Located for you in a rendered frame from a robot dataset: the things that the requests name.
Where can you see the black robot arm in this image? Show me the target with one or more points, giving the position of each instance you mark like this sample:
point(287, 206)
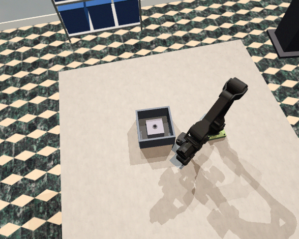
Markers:
point(213, 121)

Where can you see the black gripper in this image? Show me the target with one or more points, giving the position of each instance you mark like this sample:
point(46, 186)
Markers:
point(185, 162)

